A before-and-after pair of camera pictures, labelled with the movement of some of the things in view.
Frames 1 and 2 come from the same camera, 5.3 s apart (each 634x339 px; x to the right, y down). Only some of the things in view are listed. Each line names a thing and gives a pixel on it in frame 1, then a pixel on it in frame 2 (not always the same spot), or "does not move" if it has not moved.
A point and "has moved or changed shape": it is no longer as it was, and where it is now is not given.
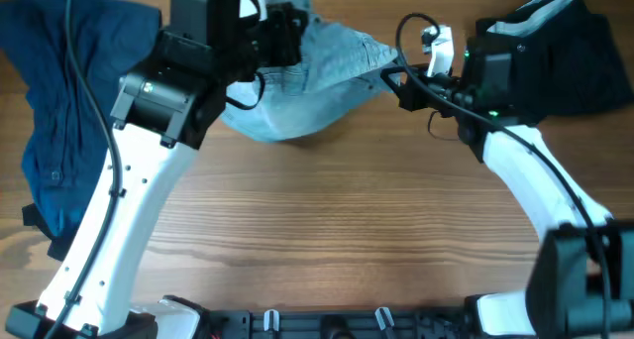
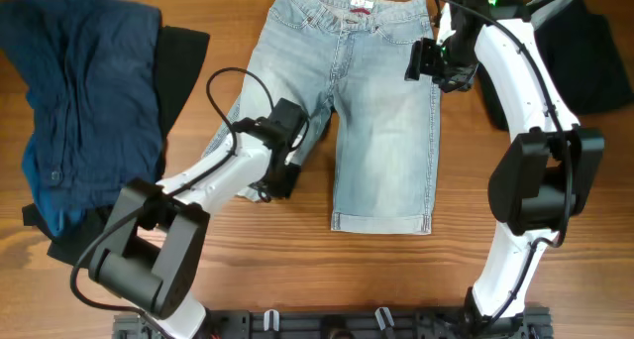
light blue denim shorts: x=338 y=73 has moved or changed shape
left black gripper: x=285 y=35 to x=279 y=178
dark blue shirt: x=67 y=130 does not move
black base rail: x=340 y=324 does not move
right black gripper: x=416 y=92 to x=451 y=74
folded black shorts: x=565 y=58 does not move
